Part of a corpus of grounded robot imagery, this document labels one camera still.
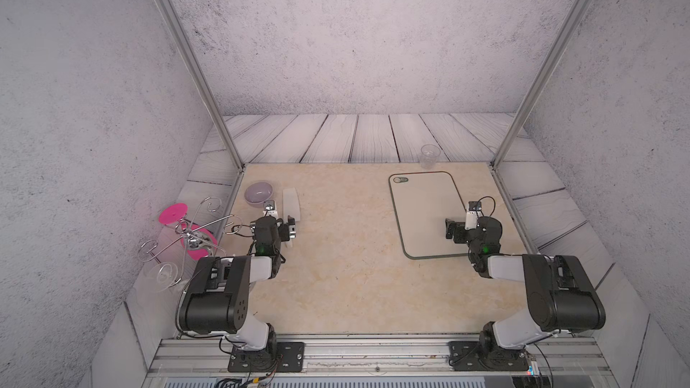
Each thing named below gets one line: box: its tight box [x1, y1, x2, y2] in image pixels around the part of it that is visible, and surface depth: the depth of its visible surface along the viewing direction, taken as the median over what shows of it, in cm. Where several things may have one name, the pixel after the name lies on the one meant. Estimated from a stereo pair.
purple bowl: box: [244, 181, 275, 208], surface depth 108 cm
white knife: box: [282, 186, 301, 223], surface depth 111 cm
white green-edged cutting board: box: [389, 170, 469, 260], surface depth 112 cm
